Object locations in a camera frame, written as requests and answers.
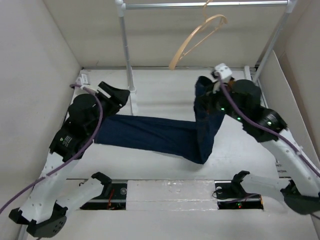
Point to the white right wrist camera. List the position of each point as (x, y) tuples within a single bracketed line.
[(222, 74)]

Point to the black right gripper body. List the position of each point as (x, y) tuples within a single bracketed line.
[(232, 113)]

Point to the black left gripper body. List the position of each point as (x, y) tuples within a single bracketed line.
[(94, 127)]

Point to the beige plastic clothes hanger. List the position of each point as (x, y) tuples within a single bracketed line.
[(210, 25)]

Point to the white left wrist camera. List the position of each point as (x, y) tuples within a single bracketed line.
[(85, 81)]

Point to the metal clothes rack frame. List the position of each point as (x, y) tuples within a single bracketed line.
[(121, 7)]

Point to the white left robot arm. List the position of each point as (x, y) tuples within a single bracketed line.
[(45, 212)]

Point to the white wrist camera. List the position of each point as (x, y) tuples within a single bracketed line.
[(85, 81), (222, 74)]

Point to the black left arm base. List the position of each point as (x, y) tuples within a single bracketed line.
[(115, 199)]

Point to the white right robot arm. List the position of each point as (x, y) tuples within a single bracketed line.
[(298, 181)]

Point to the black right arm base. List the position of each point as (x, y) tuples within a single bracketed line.
[(230, 196)]

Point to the dark blue denim trousers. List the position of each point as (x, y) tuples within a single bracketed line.
[(191, 140)]

